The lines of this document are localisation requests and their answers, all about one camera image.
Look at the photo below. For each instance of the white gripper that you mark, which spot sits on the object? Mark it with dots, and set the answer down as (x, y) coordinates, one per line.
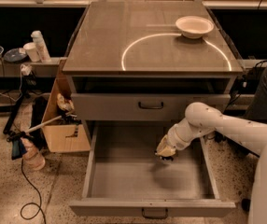
(176, 139)

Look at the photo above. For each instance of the dark blue rxbar packet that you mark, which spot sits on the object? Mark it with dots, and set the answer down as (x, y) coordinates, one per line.
(169, 158)

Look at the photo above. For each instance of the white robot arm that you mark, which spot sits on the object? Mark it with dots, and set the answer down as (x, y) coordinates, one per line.
(200, 120)

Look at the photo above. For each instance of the open middle drawer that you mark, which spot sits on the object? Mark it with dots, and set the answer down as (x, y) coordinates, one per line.
(125, 178)

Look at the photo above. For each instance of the closed top drawer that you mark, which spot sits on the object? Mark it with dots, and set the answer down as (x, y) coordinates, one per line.
(140, 107)

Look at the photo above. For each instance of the grey drawer cabinet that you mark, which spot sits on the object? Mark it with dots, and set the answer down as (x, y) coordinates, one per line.
(135, 47)

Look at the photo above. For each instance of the cardboard box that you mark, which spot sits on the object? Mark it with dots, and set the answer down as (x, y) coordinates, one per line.
(62, 136)

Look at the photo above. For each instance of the black office chair base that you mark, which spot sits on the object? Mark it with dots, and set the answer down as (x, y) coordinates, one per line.
(245, 204)

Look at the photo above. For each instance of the white bowl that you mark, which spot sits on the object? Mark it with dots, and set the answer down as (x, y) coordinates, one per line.
(194, 27)

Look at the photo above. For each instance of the spray bottle with blue trigger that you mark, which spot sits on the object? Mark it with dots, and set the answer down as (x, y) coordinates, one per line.
(25, 148)

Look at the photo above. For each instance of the white rod tool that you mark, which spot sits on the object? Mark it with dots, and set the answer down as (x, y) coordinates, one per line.
(16, 136)

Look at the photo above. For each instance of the white paper cup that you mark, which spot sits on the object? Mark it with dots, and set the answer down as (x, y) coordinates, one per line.
(31, 51)

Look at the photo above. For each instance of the white spray can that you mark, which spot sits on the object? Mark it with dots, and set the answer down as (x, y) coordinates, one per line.
(41, 46)

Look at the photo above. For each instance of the blue plate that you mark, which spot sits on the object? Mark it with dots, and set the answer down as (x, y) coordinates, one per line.
(15, 55)

